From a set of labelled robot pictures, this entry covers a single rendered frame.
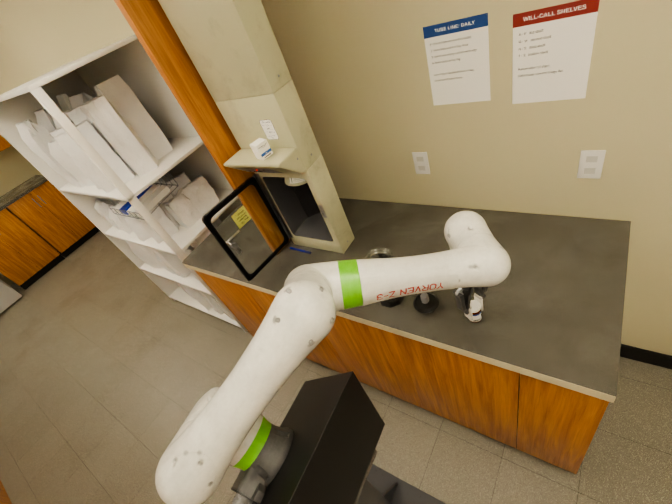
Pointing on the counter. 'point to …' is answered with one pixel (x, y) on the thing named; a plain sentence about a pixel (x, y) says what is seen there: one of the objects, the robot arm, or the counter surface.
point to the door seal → (224, 242)
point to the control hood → (284, 157)
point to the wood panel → (183, 81)
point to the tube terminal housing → (289, 126)
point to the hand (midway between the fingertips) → (473, 307)
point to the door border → (224, 247)
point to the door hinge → (273, 204)
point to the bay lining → (292, 201)
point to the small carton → (261, 149)
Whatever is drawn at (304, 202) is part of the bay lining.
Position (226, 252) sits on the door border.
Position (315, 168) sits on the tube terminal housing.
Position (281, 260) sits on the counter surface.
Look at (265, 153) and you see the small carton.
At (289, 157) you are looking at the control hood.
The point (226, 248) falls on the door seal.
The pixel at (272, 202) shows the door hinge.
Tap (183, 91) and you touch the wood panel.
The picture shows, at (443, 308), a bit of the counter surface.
